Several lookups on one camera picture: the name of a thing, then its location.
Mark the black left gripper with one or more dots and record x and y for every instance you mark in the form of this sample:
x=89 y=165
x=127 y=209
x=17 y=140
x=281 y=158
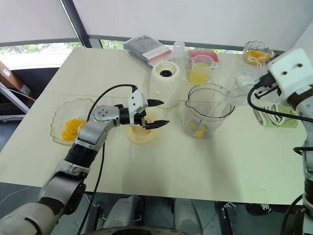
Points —
x=139 y=118

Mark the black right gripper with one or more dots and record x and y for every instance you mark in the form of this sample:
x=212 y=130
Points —
x=265 y=88

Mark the clear plastic bag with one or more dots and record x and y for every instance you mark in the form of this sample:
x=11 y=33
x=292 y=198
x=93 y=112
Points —
x=234 y=95

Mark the yellow food piece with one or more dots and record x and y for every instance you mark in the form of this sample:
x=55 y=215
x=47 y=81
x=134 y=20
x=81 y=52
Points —
x=201 y=133
x=192 y=126

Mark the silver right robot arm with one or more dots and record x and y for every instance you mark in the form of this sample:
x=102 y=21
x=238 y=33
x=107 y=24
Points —
x=308 y=127

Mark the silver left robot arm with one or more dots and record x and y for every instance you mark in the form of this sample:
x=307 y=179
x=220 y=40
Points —
x=97 y=127

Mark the cream blender base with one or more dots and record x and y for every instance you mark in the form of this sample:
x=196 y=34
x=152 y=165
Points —
x=166 y=90

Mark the cream blender lid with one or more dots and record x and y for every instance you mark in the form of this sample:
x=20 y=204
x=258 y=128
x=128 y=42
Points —
x=139 y=135

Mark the white cloth with dark stripes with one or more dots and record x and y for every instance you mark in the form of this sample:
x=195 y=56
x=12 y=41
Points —
x=276 y=117

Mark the green cloth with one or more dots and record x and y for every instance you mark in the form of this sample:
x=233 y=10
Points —
x=288 y=123

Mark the small glass bowl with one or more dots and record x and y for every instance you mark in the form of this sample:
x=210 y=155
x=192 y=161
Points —
x=254 y=46

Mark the clear blender jar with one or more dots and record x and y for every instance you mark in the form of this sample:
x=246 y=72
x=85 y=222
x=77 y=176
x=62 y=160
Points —
x=207 y=120

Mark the measuring cup with yellow juice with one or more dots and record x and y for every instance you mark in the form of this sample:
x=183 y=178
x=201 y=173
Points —
x=199 y=74

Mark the red flat item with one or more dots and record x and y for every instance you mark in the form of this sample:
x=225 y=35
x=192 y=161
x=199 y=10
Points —
x=210 y=55

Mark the zip bag of dark cloths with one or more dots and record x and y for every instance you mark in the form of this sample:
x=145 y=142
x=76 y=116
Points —
x=141 y=47

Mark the clear plastic bottle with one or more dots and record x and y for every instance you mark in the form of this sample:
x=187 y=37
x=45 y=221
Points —
x=178 y=49

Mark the wavy clear glass bowl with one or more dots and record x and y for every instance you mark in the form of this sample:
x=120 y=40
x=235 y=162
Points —
x=63 y=110

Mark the white roller blind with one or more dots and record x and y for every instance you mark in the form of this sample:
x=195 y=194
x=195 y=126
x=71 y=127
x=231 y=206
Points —
x=195 y=19
x=29 y=17

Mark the grey rounded leg shape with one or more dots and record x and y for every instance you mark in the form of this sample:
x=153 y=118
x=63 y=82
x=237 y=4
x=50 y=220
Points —
x=122 y=213
x=187 y=213

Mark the black object with white print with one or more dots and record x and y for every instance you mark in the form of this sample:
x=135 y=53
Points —
x=261 y=209

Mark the brown cardboard box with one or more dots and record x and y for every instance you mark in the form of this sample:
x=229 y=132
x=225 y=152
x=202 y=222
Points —
x=12 y=78

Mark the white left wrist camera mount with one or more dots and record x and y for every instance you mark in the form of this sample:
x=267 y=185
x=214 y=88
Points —
x=135 y=100

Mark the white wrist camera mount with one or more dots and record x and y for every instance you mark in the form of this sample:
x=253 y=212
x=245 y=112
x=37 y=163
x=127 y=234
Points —
x=135 y=100
x=291 y=66

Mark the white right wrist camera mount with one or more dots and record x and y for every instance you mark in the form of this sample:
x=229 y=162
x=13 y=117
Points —
x=291 y=66

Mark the black table frame bracket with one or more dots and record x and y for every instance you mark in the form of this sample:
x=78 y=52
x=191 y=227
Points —
x=228 y=218
x=95 y=218

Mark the dark window frame post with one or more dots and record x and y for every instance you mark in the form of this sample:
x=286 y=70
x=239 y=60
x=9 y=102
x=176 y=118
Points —
x=74 y=24

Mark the silver metal frame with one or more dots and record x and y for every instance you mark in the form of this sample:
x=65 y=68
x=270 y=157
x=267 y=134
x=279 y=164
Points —
x=17 y=100

